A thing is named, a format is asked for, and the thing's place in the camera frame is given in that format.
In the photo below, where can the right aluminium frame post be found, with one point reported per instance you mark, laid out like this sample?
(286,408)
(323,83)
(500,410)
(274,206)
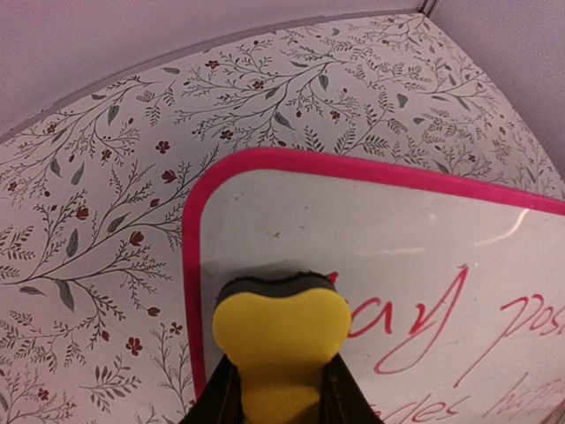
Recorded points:
(427,7)

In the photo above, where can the rear aluminium table rail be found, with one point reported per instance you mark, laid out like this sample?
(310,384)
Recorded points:
(51,51)

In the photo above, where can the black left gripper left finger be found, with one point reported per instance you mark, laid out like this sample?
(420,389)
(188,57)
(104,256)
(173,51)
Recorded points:
(220,401)

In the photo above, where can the pink-framed whiteboard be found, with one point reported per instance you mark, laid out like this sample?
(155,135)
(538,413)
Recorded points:
(456,287)

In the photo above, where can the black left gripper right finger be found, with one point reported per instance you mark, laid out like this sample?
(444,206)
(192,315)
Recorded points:
(344,401)

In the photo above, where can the yellow bone-shaped eraser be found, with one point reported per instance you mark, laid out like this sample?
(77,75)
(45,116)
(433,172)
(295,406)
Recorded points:
(279,334)

